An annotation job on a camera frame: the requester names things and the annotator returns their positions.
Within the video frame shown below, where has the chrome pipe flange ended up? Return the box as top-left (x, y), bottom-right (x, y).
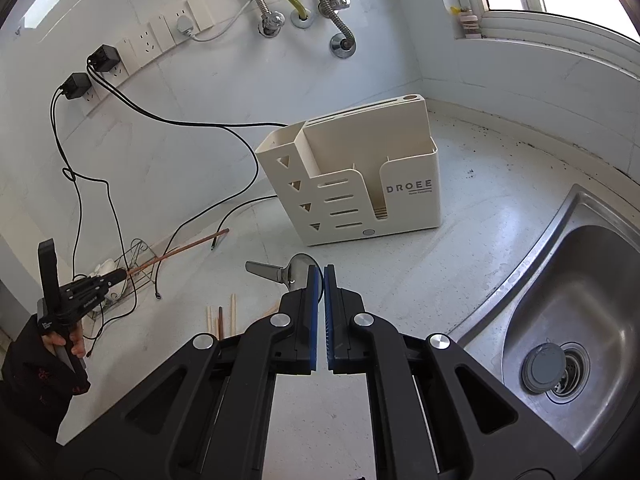
top-left (330, 35), bottom-right (357, 59)

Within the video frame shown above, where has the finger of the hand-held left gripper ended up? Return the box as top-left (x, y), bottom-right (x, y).
top-left (81, 281), bottom-right (127, 314)
top-left (69, 269), bottom-right (129, 296)

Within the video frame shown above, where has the person's left forearm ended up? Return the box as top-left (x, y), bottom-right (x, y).
top-left (0, 312), bottom-right (92, 441)

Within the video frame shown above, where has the black power adapter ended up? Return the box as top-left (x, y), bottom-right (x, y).
top-left (86, 45), bottom-right (121, 73)
top-left (55, 72), bottom-right (92, 102)

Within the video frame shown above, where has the black power cable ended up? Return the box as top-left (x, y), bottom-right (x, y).
top-left (87, 60), bottom-right (290, 253)
top-left (50, 87), bottom-right (138, 341)
top-left (87, 60), bottom-right (261, 302)

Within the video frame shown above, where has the metal spoon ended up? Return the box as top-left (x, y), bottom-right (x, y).
top-left (244, 253), bottom-right (320, 292)

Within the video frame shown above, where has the row of white wall sockets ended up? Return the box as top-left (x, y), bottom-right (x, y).
top-left (82, 0), bottom-right (216, 111)

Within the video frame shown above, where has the grey sink drain stopper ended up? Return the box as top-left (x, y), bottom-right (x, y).
top-left (520, 342), bottom-right (568, 391)

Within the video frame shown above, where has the person's left hand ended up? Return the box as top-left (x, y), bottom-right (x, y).
top-left (43, 323), bottom-right (88, 360)

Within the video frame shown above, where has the white window frame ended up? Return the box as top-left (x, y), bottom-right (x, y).
top-left (440, 0), bottom-right (640, 81)

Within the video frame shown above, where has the white ceramic cup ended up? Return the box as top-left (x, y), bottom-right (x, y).
top-left (90, 258), bottom-right (118, 281)

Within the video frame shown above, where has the cream plastic utensil holder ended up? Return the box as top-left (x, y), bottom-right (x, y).
top-left (254, 94), bottom-right (442, 247)

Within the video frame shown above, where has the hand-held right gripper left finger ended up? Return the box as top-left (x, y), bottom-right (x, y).
top-left (54, 264), bottom-right (321, 480)

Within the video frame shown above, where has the brown wooden chopstick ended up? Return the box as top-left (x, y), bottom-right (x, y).
top-left (126, 228), bottom-right (231, 276)

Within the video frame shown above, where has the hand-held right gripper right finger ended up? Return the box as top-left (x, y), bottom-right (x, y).
top-left (324, 264), bottom-right (585, 480)

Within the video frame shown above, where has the stainless steel sink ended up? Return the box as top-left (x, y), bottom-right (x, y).
top-left (447, 184), bottom-right (640, 466)

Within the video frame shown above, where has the small bottle with yellow cap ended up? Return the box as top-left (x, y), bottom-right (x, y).
top-left (451, 5), bottom-right (482, 40)

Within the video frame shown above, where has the metal wire rack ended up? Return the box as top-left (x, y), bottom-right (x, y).
top-left (85, 239), bottom-right (157, 321)

